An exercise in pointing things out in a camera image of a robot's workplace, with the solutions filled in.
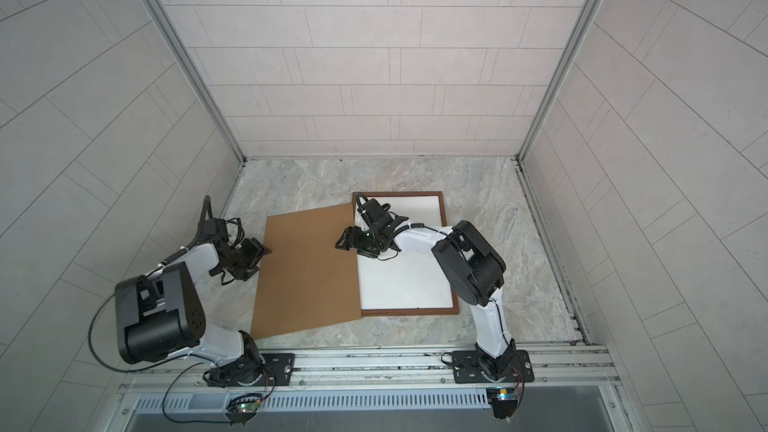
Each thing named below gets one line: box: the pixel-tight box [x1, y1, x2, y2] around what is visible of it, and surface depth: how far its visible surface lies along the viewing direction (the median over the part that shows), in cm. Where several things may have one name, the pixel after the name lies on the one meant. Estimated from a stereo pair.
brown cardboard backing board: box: [251, 203, 361, 340], surface depth 86 cm
